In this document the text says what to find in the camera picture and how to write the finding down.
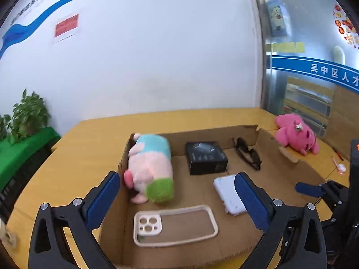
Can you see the cartoon door poster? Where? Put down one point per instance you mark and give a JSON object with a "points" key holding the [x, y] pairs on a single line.
{"points": [[278, 15]]}

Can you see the red wall notice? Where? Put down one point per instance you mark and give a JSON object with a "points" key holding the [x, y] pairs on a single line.
{"points": [[66, 28]]}

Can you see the red pen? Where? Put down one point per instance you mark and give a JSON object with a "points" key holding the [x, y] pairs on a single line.
{"points": [[338, 155]]}

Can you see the pink plush bear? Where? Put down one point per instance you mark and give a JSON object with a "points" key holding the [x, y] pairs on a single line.
{"points": [[298, 133]]}

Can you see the cream phone case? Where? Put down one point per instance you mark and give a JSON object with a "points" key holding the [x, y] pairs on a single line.
{"points": [[147, 224]]}

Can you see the red festive window sticker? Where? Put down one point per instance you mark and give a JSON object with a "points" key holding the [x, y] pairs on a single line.
{"points": [[346, 26]]}

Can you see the brown board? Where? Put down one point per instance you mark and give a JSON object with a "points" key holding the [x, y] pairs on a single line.
{"points": [[343, 117]]}

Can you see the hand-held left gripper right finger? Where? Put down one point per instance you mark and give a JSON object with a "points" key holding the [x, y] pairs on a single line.
{"points": [[251, 203]]}

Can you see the blue door band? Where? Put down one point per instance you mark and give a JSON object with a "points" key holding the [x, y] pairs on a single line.
{"points": [[314, 68]]}

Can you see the wooden desktop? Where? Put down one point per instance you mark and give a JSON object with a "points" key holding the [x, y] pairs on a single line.
{"points": [[84, 151]]}

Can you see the black storage crate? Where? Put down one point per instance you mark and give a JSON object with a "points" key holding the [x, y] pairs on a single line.
{"points": [[19, 182]]}

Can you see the metal door frame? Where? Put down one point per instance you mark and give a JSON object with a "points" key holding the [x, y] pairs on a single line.
{"points": [[262, 47]]}

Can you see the black sunglasses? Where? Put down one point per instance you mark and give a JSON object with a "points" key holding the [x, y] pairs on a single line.
{"points": [[246, 151]]}

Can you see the blue wave wall banner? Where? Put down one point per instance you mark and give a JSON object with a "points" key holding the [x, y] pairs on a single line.
{"points": [[42, 16]]}

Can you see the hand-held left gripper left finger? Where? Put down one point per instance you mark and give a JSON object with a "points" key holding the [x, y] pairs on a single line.
{"points": [[103, 200]]}

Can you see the pink novelty pen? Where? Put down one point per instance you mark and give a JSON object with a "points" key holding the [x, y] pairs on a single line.
{"points": [[336, 162]]}

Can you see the beige blurry object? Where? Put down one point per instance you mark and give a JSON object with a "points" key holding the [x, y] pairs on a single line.
{"points": [[7, 234]]}

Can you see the small potted green plant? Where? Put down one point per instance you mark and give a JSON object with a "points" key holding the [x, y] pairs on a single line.
{"points": [[5, 129]]}

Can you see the white earbuds case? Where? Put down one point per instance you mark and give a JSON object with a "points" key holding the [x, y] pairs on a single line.
{"points": [[342, 168]]}

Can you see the large potted green plant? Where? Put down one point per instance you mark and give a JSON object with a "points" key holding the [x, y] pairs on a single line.
{"points": [[29, 112]]}

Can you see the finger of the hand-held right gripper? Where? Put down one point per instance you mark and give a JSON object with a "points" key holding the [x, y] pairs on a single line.
{"points": [[308, 189]]}

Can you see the pink blue green plush toy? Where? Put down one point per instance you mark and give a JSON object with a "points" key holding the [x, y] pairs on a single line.
{"points": [[151, 165]]}

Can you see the cardboard box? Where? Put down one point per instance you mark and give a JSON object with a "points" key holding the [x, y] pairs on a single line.
{"points": [[196, 190]]}

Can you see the white plastic box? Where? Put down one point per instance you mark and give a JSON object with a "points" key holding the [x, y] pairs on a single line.
{"points": [[227, 192]]}

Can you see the black packaging box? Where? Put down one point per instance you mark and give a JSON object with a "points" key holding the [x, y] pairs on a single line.
{"points": [[206, 157]]}

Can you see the yellow sticky note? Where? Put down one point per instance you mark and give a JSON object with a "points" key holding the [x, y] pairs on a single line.
{"points": [[271, 47], [285, 47], [299, 46]]}

